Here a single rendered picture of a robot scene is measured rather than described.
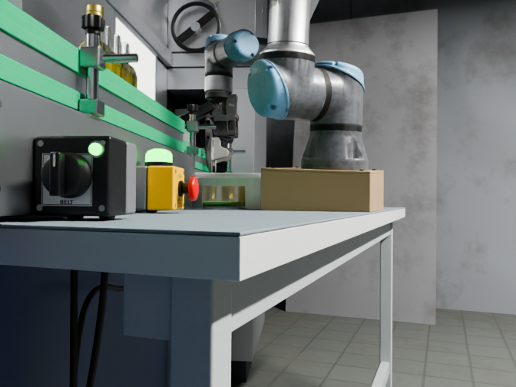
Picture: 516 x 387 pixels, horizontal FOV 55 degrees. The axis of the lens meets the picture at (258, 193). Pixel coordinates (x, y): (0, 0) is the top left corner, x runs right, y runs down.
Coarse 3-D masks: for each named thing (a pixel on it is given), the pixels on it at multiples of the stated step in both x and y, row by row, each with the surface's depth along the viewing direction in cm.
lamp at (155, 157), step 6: (150, 150) 80; (156, 150) 79; (162, 150) 79; (150, 156) 79; (156, 156) 79; (162, 156) 79; (168, 156) 80; (150, 162) 79; (156, 162) 79; (162, 162) 79; (168, 162) 80
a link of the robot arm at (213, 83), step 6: (210, 78) 130; (216, 78) 130; (222, 78) 130; (228, 78) 131; (204, 84) 133; (210, 84) 130; (216, 84) 130; (222, 84) 130; (228, 84) 131; (204, 90) 133; (210, 90) 131; (216, 90) 130; (222, 90) 130; (228, 90) 131
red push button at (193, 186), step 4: (192, 180) 79; (196, 180) 80; (184, 184) 80; (188, 184) 79; (192, 184) 79; (196, 184) 79; (184, 188) 80; (188, 188) 79; (192, 188) 79; (196, 188) 79; (184, 192) 80; (188, 192) 79; (192, 192) 79; (196, 192) 79; (192, 196) 79; (196, 196) 80; (192, 200) 80
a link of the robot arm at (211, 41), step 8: (208, 40) 131; (216, 40) 130; (208, 48) 131; (208, 56) 131; (208, 64) 131; (216, 64) 130; (208, 72) 131; (216, 72) 130; (224, 72) 131; (232, 72) 133
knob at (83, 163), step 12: (60, 156) 46; (72, 156) 47; (48, 168) 47; (60, 168) 46; (72, 168) 47; (84, 168) 48; (48, 180) 47; (60, 180) 46; (72, 180) 47; (84, 180) 48; (60, 192) 46; (72, 192) 47; (84, 192) 49
